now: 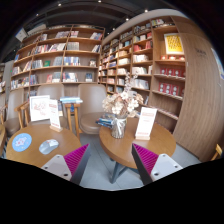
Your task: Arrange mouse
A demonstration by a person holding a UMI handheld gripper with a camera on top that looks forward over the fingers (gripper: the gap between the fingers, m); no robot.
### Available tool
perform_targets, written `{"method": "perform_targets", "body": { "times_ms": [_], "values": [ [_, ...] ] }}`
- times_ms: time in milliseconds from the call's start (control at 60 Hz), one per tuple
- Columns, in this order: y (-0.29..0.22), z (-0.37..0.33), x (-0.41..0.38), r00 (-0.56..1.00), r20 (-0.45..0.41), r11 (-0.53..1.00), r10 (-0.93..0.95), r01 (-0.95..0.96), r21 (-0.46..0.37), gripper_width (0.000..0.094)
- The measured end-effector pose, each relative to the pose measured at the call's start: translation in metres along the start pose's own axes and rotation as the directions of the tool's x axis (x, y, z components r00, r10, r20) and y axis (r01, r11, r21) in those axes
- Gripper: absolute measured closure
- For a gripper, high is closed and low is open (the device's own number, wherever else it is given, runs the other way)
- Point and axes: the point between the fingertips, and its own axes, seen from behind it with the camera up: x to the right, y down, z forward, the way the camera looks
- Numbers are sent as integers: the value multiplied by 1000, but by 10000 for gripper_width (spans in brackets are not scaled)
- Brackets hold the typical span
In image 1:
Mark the brown leather armchair right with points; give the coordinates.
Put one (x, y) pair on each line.
(91, 108)

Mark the stack of books on chair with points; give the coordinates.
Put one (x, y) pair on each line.
(106, 120)

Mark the wooden bookshelf right wall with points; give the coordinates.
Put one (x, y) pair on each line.
(140, 49)

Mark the round wooden table right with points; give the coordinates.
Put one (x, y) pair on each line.
(120, 150)

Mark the brown leather armchair middle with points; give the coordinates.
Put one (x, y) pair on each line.
(54, 92)

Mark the grey computer mouse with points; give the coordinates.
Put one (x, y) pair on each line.
(48, 146)

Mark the glass vase with dried flowers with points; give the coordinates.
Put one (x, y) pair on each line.
(122, 105)

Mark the brown leather armchair left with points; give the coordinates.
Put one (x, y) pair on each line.
(12, 122)

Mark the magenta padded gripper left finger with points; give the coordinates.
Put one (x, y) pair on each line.
(70, 167)

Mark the round wooden table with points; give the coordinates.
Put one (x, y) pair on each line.
(120, 150)
(39, 133)

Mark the wooden bookshelf wall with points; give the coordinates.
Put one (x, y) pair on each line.
(67, 54)
(140, 49)

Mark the round wooden table centre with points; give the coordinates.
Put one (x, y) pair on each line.
(39, 133)

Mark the tall narrow menu sign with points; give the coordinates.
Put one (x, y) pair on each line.
(54, 116)

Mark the brown leather armchair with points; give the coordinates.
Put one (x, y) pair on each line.
(54, 92)
(12, 122)
(91, 108)

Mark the white red sign stand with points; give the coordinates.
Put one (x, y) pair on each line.
(145, 123)

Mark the white picture card stand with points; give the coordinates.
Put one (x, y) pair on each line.
(39, 107)

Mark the round blue mouse pad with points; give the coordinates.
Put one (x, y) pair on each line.
(21, 142)

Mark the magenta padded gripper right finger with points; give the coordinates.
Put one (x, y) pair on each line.
(152, 166)

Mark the yellow poster on shelf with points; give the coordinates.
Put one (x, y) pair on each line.
(173, 44)

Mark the wooden bookshelf back wall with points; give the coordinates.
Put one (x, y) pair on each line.
(67, 54)

